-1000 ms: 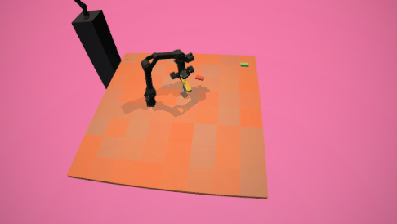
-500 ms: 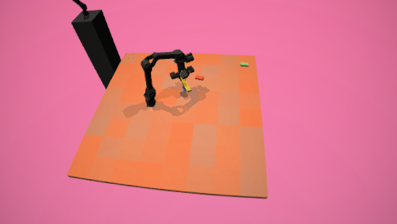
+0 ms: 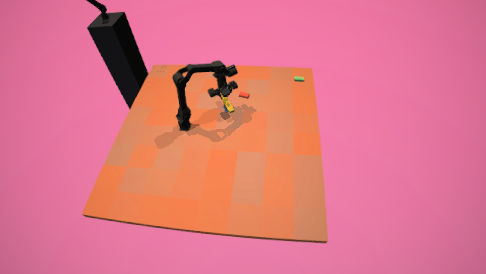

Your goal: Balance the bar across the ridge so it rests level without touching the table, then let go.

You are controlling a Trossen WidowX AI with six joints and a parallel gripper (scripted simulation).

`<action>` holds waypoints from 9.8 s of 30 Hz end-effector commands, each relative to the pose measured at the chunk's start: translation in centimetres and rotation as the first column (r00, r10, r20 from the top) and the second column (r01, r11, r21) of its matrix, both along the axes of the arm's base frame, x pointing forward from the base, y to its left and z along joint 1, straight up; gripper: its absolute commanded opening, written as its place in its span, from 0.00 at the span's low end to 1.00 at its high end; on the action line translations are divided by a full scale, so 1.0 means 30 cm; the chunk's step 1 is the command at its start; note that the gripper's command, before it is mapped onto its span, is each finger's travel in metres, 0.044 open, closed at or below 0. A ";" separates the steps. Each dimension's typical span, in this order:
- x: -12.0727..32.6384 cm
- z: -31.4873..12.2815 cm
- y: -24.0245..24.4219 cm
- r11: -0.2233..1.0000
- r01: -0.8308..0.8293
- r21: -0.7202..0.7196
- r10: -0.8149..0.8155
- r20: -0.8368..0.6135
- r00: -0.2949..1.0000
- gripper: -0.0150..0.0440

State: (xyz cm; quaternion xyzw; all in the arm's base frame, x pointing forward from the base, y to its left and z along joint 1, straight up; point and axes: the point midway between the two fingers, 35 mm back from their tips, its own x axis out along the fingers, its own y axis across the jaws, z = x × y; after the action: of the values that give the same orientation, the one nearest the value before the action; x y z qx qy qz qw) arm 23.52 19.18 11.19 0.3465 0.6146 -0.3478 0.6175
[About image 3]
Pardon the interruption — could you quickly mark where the yellow bar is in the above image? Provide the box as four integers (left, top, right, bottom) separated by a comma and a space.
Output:
221, 94, 235, 113

